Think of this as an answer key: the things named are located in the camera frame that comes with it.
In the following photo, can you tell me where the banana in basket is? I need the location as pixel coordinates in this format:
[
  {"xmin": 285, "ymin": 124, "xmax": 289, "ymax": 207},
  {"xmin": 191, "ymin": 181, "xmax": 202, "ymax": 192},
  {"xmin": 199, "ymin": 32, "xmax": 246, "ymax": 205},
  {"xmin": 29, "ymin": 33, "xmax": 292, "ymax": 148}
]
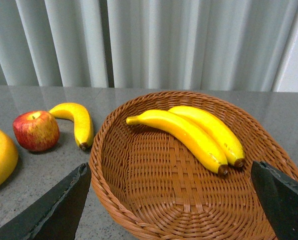
[
  {"xmin": 126, "ymin": 109, "xmax": 228, "ymax": 176},
  {"xmin": 169, "ymin": 105, "xmax": 245, "ymax": 168}
]

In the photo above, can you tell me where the front banana in basket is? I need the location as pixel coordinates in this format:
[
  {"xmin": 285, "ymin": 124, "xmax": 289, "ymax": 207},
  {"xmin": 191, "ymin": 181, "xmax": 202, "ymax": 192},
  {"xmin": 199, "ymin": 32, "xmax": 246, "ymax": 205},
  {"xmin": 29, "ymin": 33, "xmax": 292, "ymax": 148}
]
[{"xmin": 126, "ymin": 109, "xmax": 228, "ymax": 176}]

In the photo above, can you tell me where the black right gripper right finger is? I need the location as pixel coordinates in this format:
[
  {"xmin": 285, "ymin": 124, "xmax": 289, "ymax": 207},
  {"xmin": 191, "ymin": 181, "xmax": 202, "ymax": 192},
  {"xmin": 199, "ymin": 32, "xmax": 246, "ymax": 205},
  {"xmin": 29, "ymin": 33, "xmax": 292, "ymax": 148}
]
[{"xmin": 251, "ymin": 161, "xmax": 298, "ymax": 240}]

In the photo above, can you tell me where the white pleated curtain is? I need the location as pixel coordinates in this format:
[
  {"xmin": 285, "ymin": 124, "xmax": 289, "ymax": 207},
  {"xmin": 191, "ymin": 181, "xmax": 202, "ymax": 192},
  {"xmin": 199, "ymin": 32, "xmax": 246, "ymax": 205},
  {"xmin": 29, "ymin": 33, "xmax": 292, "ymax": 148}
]
[{"xmin": 0, "ymin": 0, "xmax": 298, "ymax": 92}]

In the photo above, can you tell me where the red yellow apple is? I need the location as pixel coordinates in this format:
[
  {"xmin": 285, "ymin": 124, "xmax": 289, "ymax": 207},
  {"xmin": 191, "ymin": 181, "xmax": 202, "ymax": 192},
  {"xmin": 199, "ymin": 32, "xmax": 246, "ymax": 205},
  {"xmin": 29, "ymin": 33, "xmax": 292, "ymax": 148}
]
[{"xmin": 12, "ymin": 110, "xmax": 60, "ymax": 152}]

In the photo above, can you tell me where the right brown wicker basket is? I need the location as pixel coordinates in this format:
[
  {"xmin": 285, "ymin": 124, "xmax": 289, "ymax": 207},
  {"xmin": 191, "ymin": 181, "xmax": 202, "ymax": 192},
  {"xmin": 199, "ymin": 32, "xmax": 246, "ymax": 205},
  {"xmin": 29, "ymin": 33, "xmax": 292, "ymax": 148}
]
[{"xmin": 89, "ymin": 91, "xmax": 298, "ymax": 240}]

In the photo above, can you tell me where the small curved yellow banana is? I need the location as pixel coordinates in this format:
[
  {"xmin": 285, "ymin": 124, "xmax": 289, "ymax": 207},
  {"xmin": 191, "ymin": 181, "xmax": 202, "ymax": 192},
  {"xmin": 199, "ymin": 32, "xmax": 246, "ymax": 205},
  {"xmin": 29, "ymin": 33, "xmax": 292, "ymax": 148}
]
[{"xmin": 49, "ymin": 102, "xmax": 94, "ymax": 151}]

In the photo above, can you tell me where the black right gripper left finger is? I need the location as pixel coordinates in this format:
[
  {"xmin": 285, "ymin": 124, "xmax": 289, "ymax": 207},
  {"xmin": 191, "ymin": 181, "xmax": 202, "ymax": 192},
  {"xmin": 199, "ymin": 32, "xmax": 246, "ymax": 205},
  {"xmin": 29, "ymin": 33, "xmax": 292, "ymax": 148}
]
[{"xmin": 0, "ymin": 163, "xmax": 91, "ymax": 240}]

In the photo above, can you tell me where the large yellow banana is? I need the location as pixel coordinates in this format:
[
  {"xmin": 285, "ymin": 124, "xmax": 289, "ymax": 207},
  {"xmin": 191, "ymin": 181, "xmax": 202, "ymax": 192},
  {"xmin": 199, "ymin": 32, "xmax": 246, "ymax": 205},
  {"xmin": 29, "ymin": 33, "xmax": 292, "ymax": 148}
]
[{"xmin": 0, "ymin": 130, "xmax": 18, "ymax": 185}]

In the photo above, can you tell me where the rear banana in basket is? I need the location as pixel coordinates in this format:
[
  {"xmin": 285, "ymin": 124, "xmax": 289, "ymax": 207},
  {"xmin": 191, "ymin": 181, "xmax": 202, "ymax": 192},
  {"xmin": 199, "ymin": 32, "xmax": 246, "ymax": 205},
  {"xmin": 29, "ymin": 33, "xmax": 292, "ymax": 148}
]
[{"xmin": 169, "ymin": 105, "xmax": 245, "ymax": 168}]

